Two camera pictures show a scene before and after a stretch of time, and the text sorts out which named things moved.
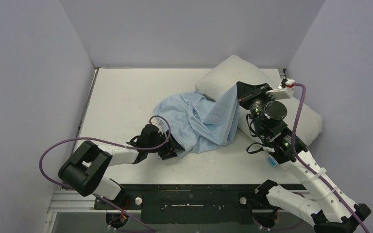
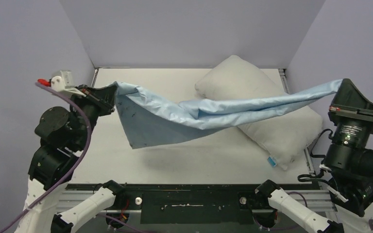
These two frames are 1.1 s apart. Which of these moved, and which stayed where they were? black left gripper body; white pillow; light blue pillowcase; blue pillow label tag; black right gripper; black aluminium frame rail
Moved: black left gripper body; black right gripper; light blue pillowcase
Stayed: white pillow; black aluminium frame rail; blue pillow label tag
